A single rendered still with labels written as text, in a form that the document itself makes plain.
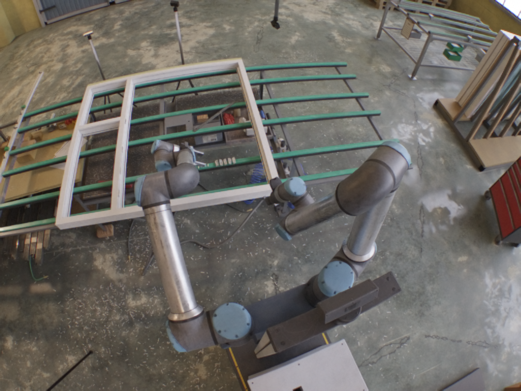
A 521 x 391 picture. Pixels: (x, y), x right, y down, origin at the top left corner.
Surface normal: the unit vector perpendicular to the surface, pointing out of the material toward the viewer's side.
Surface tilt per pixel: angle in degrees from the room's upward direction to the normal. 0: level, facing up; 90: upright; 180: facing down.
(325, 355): 0
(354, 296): 29
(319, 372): 0
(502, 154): 0
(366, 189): 47
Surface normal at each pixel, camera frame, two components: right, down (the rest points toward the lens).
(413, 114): 0.04, -0.53
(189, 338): 0.18, -0.04
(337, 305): -0.15, -0.84
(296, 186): 0.27, -0.29
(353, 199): -0.54, 0.35
